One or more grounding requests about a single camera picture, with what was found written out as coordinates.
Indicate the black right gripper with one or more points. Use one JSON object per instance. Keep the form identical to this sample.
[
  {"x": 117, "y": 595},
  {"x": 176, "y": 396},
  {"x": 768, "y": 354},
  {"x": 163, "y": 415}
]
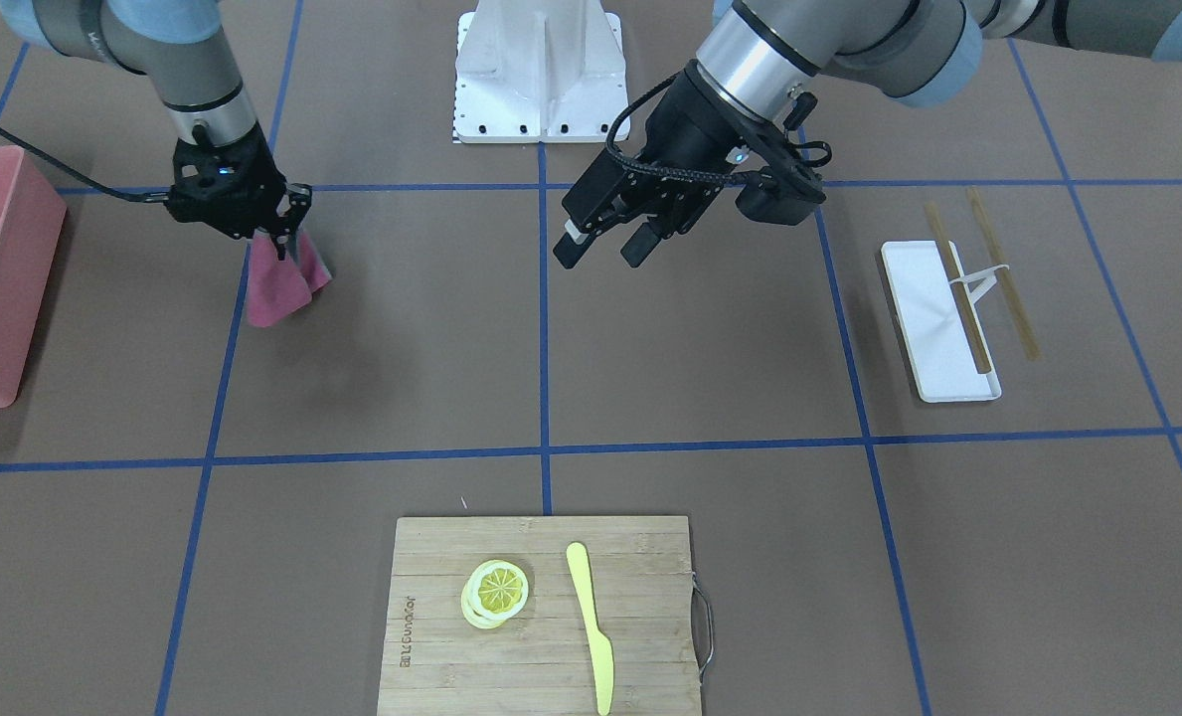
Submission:
[{"x": 295, "y": 202}]

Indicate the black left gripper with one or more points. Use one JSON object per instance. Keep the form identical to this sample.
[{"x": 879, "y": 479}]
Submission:
[{"x": 683, "y": 124}]

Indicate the pink wiping cloth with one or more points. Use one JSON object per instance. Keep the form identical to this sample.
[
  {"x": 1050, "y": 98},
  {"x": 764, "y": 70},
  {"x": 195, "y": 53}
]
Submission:
[{"x": 279, "y": 286}]

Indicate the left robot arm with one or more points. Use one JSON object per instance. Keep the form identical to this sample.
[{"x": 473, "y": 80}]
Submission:
[{"x": 918, "y": 53}]

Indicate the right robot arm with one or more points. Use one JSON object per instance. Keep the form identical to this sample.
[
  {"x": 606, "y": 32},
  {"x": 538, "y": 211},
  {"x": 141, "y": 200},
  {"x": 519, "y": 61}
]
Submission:
[{"x": 180, "y": 46}]

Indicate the yellow plastic knife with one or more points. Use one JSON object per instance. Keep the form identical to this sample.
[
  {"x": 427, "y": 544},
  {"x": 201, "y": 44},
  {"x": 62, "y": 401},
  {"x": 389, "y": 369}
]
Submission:
[{"x": 599, "y": 646}]

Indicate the white rectangular tray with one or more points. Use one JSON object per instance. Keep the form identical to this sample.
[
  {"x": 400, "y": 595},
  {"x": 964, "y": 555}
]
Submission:
[{"x": 939, "y": 358}]

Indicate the bamboo chopstick on tray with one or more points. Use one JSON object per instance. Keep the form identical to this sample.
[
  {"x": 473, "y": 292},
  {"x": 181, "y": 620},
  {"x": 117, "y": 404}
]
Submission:
[{"x": 959, "y": 289}]

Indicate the yellow lemon slice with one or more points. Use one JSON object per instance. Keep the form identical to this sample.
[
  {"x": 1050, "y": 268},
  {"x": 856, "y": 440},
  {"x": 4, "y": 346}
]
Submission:
[{"x": 495, "y": 592}]

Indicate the white chopstick rest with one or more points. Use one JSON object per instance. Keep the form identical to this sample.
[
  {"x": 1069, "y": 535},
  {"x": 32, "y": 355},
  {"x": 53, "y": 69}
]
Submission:
[{"x": 977, "y": 284}]

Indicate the bamboo chopstick beside tray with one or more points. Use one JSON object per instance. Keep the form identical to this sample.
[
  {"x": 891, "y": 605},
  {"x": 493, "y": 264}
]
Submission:
[{"x": 1018, "y": 313}]

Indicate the bamboo cutting board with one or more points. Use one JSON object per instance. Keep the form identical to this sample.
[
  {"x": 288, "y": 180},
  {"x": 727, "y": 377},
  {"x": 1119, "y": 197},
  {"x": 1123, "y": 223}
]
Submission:
[{"x": 630, "y": 575}]

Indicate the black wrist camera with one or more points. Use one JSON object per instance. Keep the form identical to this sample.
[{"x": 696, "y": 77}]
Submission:
[{"x": 786, "y": 197}]

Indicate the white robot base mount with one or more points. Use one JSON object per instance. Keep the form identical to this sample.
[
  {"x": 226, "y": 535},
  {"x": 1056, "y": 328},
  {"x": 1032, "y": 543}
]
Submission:
[{"x": 538, "y": 71}]

